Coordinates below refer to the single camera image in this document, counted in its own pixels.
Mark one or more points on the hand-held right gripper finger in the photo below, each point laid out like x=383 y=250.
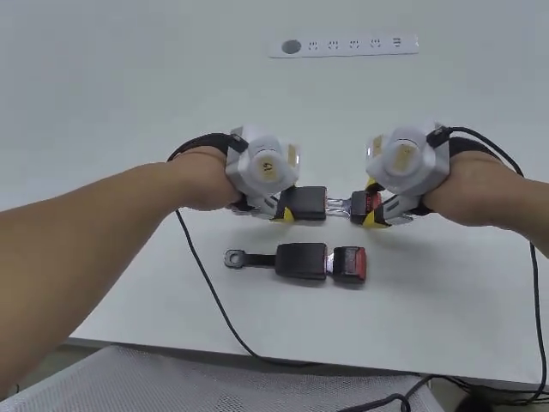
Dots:
x=388 y=212
x=374 y=187

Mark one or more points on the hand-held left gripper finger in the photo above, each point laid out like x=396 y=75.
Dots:
x=268 y=207

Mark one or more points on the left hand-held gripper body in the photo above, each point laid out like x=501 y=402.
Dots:
x=261 y=165

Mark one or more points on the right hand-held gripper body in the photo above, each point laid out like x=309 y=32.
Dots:
x=407 y=161

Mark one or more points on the black red-button seat belt buckle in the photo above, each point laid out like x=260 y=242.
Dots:
x=349 y=264
x=359 y=207

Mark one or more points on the black metal seat belt tongue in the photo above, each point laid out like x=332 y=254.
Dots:
x=300 y=260
x=305 y=202

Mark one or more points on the person's right forearm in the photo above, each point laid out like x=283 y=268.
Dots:
x=514 y=214

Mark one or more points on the person's left forearm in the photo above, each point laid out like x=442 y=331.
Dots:
x=94 y=240

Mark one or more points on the person's left hand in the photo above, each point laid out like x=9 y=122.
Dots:
x=210 y=184

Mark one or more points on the person's right hand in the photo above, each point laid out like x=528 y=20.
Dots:
x=459 y=189

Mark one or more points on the white power strip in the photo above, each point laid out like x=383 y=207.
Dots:
x=343 y=44

